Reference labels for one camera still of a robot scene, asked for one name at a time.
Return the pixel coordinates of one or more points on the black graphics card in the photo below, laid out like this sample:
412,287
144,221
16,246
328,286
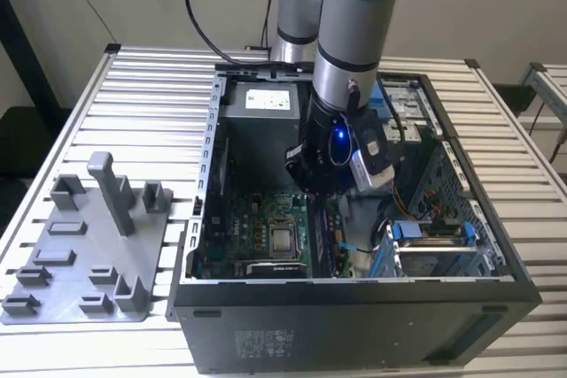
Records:
277,269

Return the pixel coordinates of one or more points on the grey optical drive cage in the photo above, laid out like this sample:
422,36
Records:
412,103

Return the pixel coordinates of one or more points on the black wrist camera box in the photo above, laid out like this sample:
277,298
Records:
370,130

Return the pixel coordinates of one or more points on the black table bracket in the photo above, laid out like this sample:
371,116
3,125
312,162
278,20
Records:
514,99

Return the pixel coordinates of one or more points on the black RAM slot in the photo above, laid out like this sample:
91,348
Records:
312,241

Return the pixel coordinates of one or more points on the silver CPU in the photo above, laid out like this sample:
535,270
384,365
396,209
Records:
283,241

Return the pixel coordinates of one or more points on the grey plastic parts rack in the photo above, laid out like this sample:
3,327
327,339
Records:
102,254

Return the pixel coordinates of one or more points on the black open PC case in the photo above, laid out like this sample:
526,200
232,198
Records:
310,329

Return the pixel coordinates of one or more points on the blue disk carrier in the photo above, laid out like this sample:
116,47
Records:
405,231

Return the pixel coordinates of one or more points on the black slanted frame post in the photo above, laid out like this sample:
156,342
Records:
26,50

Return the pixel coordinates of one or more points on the aluminium side table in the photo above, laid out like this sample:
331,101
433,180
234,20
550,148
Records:
549,86

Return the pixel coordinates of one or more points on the blue plastic drive latch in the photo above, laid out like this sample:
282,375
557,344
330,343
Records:
378,108

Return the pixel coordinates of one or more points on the grey power supply unit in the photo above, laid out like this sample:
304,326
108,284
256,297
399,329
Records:
257,152

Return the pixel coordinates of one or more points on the RAM stick with black chips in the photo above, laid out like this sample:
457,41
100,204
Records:
330,241
320,241

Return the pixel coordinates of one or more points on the green motherboard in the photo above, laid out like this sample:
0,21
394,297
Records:
241,236

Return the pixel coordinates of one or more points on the perforated metal drive cage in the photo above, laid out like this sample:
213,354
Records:
447,183

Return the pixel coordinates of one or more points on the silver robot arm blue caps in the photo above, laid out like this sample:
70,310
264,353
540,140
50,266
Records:
354,41

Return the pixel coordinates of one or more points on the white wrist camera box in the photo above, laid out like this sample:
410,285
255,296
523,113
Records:
372,179

